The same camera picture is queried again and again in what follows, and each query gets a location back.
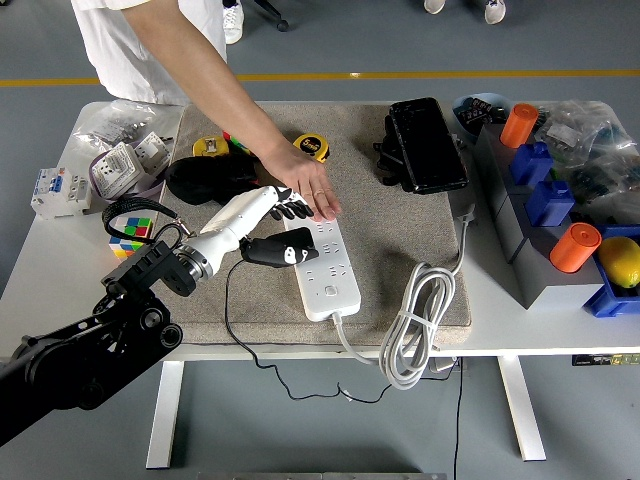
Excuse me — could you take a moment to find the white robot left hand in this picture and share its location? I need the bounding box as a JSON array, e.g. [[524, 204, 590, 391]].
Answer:
[[187, 184, 320, 276]]

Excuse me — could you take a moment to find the person's right hand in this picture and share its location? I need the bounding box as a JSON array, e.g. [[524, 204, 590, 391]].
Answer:
[[259, 142, 344, 224]]

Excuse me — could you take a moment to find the black power adapter plug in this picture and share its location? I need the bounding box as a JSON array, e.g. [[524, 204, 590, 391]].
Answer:
[[279, 227, 320, 261]]

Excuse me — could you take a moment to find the thin black adapter cord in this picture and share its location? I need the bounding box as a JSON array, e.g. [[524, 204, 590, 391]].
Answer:
[[224, 260, 454, 404]]

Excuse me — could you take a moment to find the white power strip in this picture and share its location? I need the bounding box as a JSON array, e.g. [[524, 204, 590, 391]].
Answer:
[[284, 214, 363, 323]]

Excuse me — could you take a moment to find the glossy black case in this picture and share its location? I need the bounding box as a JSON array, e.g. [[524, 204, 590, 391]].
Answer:
[[373, 96, 471, 196]]

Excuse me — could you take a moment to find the yellow tape measure black label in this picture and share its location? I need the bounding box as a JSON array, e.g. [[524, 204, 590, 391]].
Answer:
[[292, 133, 331, 164]]

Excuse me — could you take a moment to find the black cloth pouch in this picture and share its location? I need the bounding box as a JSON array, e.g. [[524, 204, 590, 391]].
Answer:
[[164, 153, 264, 205]]

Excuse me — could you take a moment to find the white-edged Rubik's cube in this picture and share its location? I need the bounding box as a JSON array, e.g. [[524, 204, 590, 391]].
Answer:
[[222, 130, 259, 159]]

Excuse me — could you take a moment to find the yellow tape measure picture label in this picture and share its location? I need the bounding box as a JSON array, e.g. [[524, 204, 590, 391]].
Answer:
[[192, 136, 232, 157]]

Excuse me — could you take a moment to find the purple bowl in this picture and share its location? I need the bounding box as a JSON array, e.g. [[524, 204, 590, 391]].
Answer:
[[88, 144, 169, 204]]

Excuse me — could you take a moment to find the stickerless Rubik's cube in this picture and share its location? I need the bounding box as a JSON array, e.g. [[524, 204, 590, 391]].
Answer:
[[108, 215, 154, 260]]

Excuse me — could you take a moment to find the grey-brown mat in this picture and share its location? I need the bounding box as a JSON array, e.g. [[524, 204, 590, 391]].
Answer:
[[129, 102, 472, 346]]

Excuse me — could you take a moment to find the black chair base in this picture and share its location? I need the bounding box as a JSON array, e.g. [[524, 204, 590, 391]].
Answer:
[[249, 0, 291, 34]]

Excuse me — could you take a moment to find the clear bag of screws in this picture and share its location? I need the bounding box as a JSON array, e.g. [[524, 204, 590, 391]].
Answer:
[[72, 98, 184, 151]]

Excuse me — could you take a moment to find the light blue bowl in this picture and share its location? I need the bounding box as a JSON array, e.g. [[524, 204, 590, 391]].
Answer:
[[452, 92, 515, 141]]

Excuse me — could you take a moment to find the white shoe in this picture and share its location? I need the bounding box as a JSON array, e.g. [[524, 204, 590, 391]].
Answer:
[[221, 2, 246, 46]]

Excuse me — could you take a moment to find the white circuit breaker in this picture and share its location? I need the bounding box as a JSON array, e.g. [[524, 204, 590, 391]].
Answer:
[[29, 166, 94, 220]]

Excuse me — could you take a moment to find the person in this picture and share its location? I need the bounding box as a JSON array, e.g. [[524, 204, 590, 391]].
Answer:
[[69, 0, 229, 107]]

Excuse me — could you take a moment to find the white table leg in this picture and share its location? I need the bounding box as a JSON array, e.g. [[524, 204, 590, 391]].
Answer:
[[497, 355, 548, 462], [145, 359, 186, 470]]

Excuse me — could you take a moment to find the orange cylinder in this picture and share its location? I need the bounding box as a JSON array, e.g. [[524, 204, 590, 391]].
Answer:
[[549, 222, 603, 274], [499, 102, 540, 150]]

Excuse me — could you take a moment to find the blue plastic block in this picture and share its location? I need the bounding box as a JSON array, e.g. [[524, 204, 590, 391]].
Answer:
[[508, 141, 555, 188], [524, 180, 576, 228]]

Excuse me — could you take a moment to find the small grey control box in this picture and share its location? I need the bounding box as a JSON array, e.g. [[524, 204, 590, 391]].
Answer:
[[427, 355, 466, 374]]

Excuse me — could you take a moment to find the grey block holder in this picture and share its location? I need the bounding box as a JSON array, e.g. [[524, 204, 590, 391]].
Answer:
[[474, 122, 606, 311]]

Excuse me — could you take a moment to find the clear bag of parts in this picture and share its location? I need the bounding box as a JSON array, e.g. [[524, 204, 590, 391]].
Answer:
[[569, 149, 640, 226], [532, 99, 637, 161]]

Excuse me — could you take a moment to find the blue plastic bin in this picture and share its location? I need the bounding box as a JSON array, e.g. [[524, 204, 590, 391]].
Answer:
[[582, 223, 640, 319]]

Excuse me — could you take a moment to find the yellow lemon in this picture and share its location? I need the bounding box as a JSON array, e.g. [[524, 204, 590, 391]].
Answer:
[[597, 236, 640, 289]]

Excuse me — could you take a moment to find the dark label strip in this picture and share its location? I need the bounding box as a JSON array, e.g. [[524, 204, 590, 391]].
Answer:
[[572, 352, 640, 368]]

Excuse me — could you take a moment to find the white power strip cable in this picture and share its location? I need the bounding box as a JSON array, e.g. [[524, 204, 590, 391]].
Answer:
[[332, 203, 480, 392]]

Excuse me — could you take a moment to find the hanging black cable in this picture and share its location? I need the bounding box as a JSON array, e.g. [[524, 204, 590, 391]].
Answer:
[[452, 357, 464, 480]]

